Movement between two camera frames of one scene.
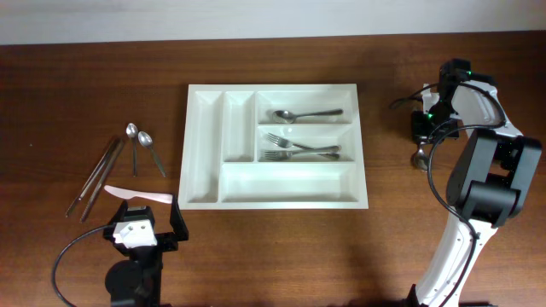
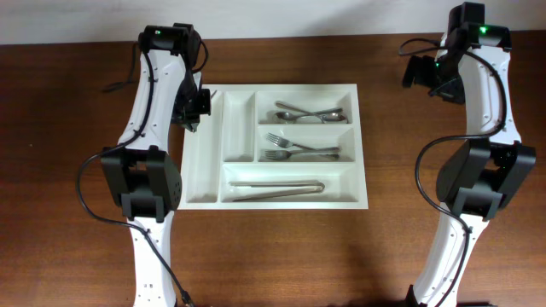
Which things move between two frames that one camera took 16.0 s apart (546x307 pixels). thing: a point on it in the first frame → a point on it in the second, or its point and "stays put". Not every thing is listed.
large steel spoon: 288,117 stays put
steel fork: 280,142 stays put
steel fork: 275,155 stays put
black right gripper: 418,131 → 453,94
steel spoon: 420,159 → 287,116
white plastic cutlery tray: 273,147 stays put
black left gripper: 169,240 → 191,119
